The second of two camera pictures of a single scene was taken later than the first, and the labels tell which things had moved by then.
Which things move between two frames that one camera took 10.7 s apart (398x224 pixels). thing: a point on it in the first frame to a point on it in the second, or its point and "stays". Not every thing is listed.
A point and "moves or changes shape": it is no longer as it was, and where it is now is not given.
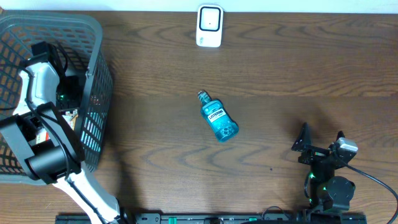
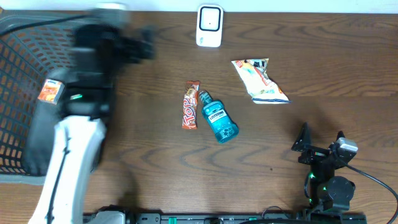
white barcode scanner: (209, 25) stays
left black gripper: (71, 98) to (124, 48)
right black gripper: (314, 154) stays
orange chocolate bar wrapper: (71, 118) moves or changes shape
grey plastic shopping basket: (79, 40) stays
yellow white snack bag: (42, 137) moves or changes shape
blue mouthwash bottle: (213, 112) stays
